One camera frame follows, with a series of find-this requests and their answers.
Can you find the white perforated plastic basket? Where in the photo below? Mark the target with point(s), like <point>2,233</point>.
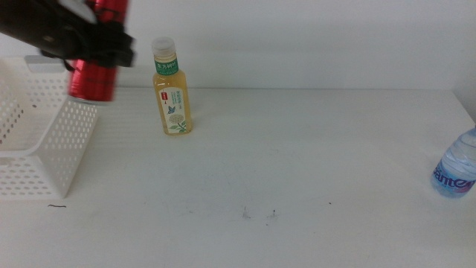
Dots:
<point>67,141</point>

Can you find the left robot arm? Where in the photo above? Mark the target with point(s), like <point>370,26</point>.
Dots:
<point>18,20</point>

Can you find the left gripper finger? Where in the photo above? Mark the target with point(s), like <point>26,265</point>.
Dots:
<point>115,46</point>

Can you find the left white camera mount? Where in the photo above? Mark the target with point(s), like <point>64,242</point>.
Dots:
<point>80,9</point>

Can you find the red soda can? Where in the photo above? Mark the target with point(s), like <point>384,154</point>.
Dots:
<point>93,82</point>

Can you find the grey wall rail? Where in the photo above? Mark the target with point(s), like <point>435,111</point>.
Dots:
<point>134,69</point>

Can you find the yellow tea bottle green label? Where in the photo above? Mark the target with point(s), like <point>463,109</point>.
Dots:
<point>172,93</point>

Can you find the clear water bottle blue cap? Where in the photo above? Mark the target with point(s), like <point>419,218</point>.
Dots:
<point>457,167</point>

